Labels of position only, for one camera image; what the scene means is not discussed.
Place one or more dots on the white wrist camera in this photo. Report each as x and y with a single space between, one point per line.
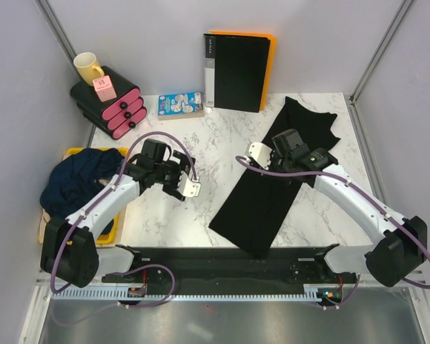
188 188
259 153

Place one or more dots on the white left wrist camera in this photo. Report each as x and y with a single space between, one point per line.
188 188

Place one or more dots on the aluminium frame rail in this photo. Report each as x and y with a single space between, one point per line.
159 278

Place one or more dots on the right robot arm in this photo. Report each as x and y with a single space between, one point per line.
398 244

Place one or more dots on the pink drawer unit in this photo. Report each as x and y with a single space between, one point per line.
114 117

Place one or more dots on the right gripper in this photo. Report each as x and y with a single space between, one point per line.
274 155

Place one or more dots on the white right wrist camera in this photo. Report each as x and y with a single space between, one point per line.
259 153

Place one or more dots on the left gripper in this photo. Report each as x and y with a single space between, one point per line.
185 163

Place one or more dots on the grey cable duct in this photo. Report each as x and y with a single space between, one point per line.
129 294

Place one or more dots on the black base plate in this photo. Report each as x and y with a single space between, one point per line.
300 265

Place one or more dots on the blue paperback book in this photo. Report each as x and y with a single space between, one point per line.
181 106

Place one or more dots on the navy blue t-shirt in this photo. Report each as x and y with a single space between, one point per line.
77 179

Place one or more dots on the yellow plastic bin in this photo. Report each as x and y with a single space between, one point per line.
103 212

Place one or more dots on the yellow mug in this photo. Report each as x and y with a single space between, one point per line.
88 67

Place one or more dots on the beige t-shirt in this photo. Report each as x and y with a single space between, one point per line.
42 226

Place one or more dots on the pink cube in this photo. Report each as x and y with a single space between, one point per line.
104 88

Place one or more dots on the black t-shirt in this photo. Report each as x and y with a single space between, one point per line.
254 211

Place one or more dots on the black and orange file folder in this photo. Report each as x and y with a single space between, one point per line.
237 69

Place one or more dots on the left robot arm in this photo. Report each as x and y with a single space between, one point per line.
69 252

